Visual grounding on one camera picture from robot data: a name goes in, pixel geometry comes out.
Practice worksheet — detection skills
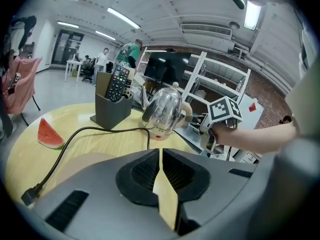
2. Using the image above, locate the pink folding chair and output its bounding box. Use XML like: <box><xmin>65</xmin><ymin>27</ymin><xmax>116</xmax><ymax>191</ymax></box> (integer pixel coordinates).
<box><xmin>2</xmin><ymin>56</ymin><xmax>43</xmax><ymax>115</ymax></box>

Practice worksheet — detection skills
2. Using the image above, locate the person's white shirt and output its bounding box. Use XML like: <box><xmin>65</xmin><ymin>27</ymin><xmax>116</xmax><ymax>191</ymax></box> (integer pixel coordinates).
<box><xmin>284</xmin><ymin>21</ymin><xmax>320</xmax><ymax>145</ymax></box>

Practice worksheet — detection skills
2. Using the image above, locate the white drawer cabinet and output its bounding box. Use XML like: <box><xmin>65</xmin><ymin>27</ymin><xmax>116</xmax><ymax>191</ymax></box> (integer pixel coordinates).
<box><xmin>239</xmin><ymin>151</ymin><xmax>261</xmax><ymax>165</ymax></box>

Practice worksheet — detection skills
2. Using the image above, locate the small white table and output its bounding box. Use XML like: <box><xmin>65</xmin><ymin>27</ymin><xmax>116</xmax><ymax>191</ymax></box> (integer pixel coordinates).
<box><xmin>65</xmin><ymin>60</ymin><xmax>83</xmax><ymax>83</ymax></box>

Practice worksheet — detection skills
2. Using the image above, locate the black flat screen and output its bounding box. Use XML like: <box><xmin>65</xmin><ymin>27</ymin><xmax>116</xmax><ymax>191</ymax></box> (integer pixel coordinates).
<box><xmin>143</xmin><ymin>50</ymin><xmax>192</xmax><ymax>84</ymax></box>

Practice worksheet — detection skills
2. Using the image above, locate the black office chair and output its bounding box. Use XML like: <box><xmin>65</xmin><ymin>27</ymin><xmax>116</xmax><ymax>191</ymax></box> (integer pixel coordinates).
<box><xmin>81</xmin><ymin>58</ymin><xmax>97</xmax><ymax>84</ymax></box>

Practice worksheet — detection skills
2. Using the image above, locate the white metal shelf unit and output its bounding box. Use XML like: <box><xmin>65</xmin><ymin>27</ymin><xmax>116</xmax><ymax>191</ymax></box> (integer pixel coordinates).
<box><xmin>182</xmin><ymin>51</ymin><xmax>252</xmax><ymax>155</ymax></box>

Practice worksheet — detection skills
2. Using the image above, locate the grey metal cabinet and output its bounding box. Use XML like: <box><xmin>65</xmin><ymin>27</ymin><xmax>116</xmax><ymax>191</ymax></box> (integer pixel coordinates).
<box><xmin>237</xmin><ymin>93</ymin><xmax>265</xmax><ymax>130</ymax></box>

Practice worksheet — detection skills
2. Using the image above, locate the white ceiling air conditioner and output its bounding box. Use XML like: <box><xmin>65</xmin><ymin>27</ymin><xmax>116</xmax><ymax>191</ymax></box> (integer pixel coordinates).
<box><xmin>179</xmin><ymin>22</ymin><xmax>235</xmax><ymax>39</ymax></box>

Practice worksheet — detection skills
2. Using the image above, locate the round wooden table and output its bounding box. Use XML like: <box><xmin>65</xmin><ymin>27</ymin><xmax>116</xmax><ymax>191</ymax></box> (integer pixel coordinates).
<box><xmin>4</xmin><ymin>103</ymin><xmax>201</xmax><ymax>205</ymax></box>

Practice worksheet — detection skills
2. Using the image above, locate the black double door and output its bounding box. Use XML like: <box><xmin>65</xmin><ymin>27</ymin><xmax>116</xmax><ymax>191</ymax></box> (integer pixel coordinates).
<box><xmin>51</xmin><ymin>29</ymin><xmax>85</xmax><ymax>66</ymax></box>

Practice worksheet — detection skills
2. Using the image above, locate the stainless steel kettle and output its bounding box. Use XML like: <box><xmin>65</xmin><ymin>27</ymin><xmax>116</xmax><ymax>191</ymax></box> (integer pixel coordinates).
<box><xmin>139</xmin><ymin>81</ymin><xmax>194</xmax><ymax>141</ymax></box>

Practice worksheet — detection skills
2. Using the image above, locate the black power cord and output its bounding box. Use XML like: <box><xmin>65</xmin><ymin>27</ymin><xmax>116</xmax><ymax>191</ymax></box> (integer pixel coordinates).
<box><xmin>21</xmin><ymin>126</ymin><xmax>151</xmax><ymax>207</ymax></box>

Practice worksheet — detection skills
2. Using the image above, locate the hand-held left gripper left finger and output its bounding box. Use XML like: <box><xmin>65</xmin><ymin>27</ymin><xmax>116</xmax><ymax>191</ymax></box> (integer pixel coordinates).
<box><xmin>32</xmin><ymin>148</ymin><xmax>176</xmax><ymax>240</ymax></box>

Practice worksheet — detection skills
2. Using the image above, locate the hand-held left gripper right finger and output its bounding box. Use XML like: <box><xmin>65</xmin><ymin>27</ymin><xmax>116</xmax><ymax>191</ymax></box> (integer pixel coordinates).
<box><xmin>162</xmin><ymin>148</ymin><xmax>257</xmax><ymax>236</ymax></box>

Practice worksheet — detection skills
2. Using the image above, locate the brown remote holder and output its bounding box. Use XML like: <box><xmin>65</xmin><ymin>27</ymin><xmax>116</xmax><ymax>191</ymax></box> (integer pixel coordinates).
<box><xmin>89</xmin><ymin>71</ymin><xmax>134</xmax><ymax>131</ymax></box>

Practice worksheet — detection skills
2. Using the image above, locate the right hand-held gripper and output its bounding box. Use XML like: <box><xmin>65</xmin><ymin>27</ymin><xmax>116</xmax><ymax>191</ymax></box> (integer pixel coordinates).
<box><xmin>191</xmin><ymin>95</ymin><xmax>244</xmax><ymax>156</ymax></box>

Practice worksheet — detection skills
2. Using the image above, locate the black remote control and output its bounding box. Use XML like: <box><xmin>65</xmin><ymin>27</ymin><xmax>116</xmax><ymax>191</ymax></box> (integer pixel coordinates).
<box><xmin>104</xmin><ymin>65</ymin><xmax>131</xmax><ymax>104</ymax></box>

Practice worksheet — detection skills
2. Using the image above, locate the person's right forearm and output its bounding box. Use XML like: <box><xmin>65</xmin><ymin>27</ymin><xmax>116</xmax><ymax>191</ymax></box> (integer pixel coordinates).
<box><xmin>212</xmin><ymin>122</ymin><xmax>301</xmax><ymax>156</ymax></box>

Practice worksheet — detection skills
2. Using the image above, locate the red watermelon slice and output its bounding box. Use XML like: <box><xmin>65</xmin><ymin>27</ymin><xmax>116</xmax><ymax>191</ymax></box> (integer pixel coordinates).
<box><xmin>37</xmin><ymin>117</ymin><xmax>65</xmax><ymax>150</ymax></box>

